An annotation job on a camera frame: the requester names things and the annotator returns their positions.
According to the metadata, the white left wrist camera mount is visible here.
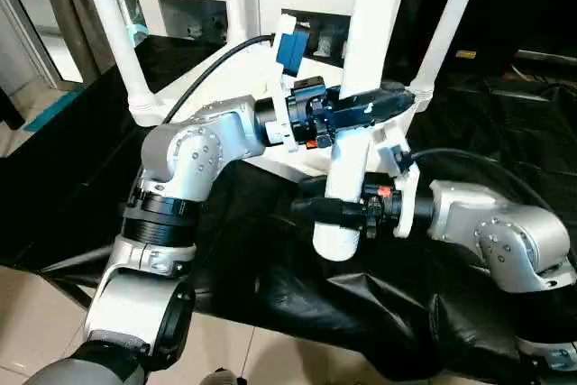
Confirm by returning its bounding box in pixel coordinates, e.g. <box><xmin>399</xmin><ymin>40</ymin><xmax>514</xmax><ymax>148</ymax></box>
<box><xmin>262</xmin><ymin>14</ymin><xmax>313</xmax><ymax>155</ymax></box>

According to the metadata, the white plastic table top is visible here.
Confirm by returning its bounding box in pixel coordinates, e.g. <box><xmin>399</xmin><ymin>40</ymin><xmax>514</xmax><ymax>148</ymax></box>
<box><xmin>127</xmin><ymin>48</ymin><xmax>430</xmax><ymax>184</ymax></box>

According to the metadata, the light blue packaged box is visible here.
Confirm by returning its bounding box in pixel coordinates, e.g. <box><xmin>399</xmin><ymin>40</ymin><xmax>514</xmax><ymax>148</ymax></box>
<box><xmin>105</xmin><ymin>0</ymin><xmax>151</xmax><ymax>49</ymax></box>

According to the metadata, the white plastic table leg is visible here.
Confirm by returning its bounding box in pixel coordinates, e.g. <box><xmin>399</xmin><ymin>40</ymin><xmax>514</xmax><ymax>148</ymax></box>
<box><xmin>75</xmin><ymin>0</ymin><xmax>164</xmax><ymax>128</ymax></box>
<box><xmin>407</xmin><ymin>0</ymin><xmax>489</xmax><ymax>112</ymax></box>
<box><xmin>219</xmin><ymin>0</ymin><xmax>248</xmax><ymax>49</ymax></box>
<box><xmin>311</xmin><ymin>0</ymin><xmax>406</xmax><ymax>263</ymax></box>

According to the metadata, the teal floor mat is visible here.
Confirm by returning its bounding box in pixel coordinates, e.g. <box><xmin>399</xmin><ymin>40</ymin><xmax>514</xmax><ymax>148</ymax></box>
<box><xmin>22</xmin><ymin>88</ymin><xmax>86</xmax><ymax>134</ymax></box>

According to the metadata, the grey curtain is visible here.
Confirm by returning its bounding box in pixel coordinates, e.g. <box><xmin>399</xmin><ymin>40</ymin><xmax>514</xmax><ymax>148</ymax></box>
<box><xmin>35</xmin><ymin>0</ymin><xmax>119</xmax><ymax>85</ymax></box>

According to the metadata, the black fabric bag yellow label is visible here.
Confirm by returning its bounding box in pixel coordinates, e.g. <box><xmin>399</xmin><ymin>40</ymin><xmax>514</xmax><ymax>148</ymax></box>
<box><xmin>400</xmin><ymin>0</ymin><xmax>577</xmax><ymax>85</ymax></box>

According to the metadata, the black work mat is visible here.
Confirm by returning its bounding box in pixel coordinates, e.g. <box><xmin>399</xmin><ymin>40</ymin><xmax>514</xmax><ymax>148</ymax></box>
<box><xmin>0</xmin><ymin>32</ymin><xmax>577</xmax><ymax>384</ymax></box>

